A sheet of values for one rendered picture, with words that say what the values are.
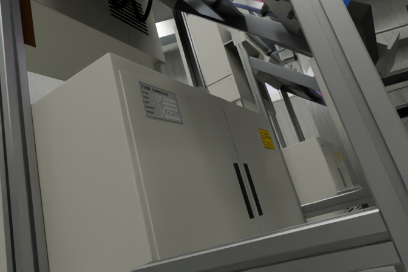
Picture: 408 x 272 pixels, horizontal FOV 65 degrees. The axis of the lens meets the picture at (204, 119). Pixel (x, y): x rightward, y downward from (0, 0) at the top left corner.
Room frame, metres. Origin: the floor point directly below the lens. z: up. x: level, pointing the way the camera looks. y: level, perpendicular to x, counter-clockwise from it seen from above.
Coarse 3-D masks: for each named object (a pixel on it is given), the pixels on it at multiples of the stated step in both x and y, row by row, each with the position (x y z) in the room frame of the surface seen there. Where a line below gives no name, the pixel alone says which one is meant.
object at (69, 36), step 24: (48, 0) 0.72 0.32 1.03; (72, 0) 0.80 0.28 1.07; (96, 0) 0.89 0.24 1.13; (120, 0) 1.00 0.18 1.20; (144, 0) 1.15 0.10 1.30; (48, 24) 0.78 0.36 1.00; (72, 24) 0.81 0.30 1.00; (96, 24) 0.87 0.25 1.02; (120, 24) 0.98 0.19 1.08; (144, 24) 1.11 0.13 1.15; (24, 48) 0.85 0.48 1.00; (48, 48) 0.89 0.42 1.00; (72, 48) 0.92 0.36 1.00; (96, 48) 0.96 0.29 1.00; (120, 48) 1.00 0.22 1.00; (144, 48) 1.08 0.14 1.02; (48, 72) 1.02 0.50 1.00; (72, 72) 1.07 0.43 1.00
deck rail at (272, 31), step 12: (180, 0) 1.10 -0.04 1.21; (192, 12) 1.09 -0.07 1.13; (228, 24) 1.03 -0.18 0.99; (240, 24) 1.01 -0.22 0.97; (252, 24) 1.00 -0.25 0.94; (264, 24) 0.98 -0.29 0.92; (276, 24) 0.96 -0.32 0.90; (264, 36) 0.99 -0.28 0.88; (276, 36) 0.97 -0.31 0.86; (288, 36) 0.95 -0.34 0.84; (300, 36) 0.94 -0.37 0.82; (300, 48) 0.94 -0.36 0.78
